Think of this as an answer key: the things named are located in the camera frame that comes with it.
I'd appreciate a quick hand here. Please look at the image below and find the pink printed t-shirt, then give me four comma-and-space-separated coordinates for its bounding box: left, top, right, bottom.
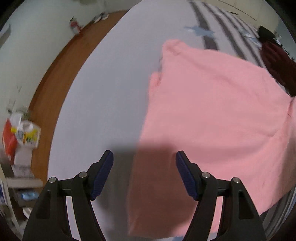
127, 40, 295, 238

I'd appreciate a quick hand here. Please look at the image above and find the white detergent jug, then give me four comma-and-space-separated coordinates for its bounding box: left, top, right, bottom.
11, 120, 41, 149

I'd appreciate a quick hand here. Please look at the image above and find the cream wardrobe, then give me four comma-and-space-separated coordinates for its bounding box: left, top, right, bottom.
206, 0, 280, 32

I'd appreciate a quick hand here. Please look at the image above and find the white shelf unit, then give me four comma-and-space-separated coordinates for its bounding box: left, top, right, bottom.
1, 163, 43, 236

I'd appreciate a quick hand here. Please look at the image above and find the red fire extinguisher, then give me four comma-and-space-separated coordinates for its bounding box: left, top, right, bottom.
69, 17, 81, 35

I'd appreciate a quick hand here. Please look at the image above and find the striped grey bed sheet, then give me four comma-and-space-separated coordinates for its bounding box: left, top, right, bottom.
47, 0, 296, 241

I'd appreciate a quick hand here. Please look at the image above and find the white cardboard box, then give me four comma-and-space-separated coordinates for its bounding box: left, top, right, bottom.
11, 147, 33, 173

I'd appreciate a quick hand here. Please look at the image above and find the red bag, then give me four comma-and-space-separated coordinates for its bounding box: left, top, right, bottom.
2, 119, 17, 165

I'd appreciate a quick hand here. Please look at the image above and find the maroon garment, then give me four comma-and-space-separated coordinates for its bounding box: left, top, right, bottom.
260, 42, 295, 97

